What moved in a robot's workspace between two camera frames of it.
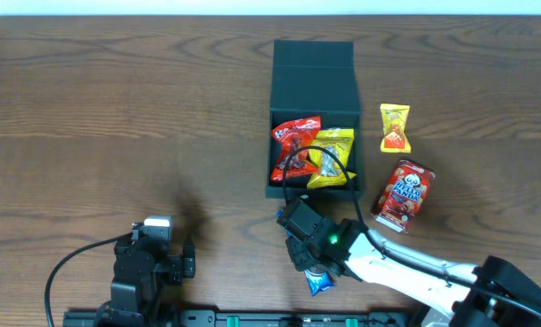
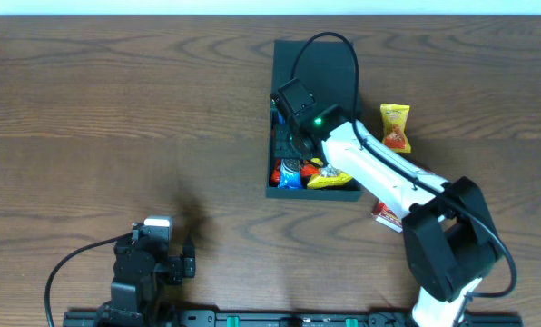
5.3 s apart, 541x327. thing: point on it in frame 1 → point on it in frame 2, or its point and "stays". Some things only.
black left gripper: (173, 266) stays
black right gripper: (295, 256) → (282, 142)
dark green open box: (311, 79) stays
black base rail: (293, 318) stays
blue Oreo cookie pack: (318, 277) → (290, 174)
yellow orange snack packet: (394, 120) stays
